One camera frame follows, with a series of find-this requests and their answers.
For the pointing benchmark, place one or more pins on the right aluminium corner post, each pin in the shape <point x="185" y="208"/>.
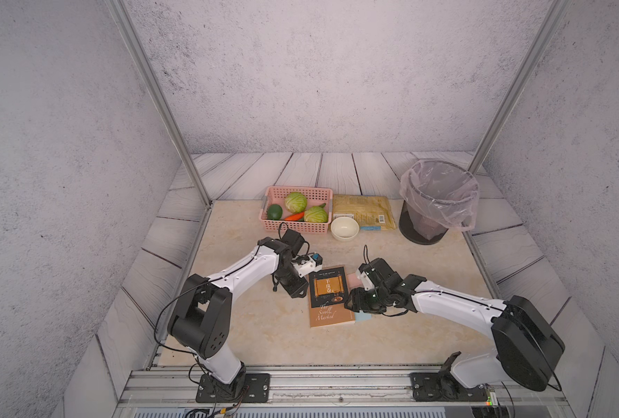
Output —
<point x="549" y="25"/>

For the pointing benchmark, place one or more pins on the orange carrot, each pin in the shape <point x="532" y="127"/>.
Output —
<point x="295" y="217"/>

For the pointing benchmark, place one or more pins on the brown paperback book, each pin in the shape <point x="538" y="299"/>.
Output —
<point x="328" y="291"/>

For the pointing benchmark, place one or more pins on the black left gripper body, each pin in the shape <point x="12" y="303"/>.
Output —
<point x="291" y="280"/>

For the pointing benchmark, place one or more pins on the green cabbage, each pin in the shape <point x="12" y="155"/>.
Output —
<point x="316" y="214"/>
<point x="295" y="202"/>

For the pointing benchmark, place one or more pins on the dark green avocado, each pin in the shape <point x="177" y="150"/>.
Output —
<point x="274" y="212"/>

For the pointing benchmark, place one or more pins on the cream ceramic bowl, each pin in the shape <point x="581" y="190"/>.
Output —
<point x="344" y="229"/>

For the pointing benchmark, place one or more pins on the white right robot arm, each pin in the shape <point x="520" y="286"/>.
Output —
<point x="526" y="348"/>

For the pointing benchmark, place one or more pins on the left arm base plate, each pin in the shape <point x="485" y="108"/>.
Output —
<point x="246" y="388"/>

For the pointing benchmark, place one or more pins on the aluminium front rail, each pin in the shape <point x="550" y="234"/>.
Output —
<point x="319" y="391"/>

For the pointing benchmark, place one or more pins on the green cabbage front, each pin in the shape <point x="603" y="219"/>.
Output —
<point x="316" y="214"/>

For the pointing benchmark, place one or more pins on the pink sticky note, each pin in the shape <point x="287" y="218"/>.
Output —
<point x="353" y="281"/>

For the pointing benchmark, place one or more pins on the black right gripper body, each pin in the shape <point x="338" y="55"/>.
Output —
<point x="370" y="301"/>

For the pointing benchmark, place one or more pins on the blue sticky note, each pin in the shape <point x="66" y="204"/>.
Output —
<point x="361" y="316"/>

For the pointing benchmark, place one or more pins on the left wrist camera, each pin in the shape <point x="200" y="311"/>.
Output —
<point x="307" y="264"/>

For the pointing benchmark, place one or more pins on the left aluminium corner post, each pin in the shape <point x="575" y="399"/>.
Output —
<point x="134" y="45"/>

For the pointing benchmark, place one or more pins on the green cabbage back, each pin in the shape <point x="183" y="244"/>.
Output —
<point x="295" y="202"/>

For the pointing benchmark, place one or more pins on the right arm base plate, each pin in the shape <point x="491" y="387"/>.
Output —
<point x="436" y="387"/>

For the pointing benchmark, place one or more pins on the aluminium corner post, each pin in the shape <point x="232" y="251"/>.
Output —
<point x="134" y="45"/>
<point x="549" y="25"/>

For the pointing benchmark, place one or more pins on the black mesh trash bin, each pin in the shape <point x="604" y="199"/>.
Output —
<point x="419" y="229"/>

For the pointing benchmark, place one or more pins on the yellow paper food bag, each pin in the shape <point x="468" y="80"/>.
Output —
<point x="372" y="213"/>

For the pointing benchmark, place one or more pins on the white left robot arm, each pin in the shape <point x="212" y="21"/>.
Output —
<point x="201" y="317"/>

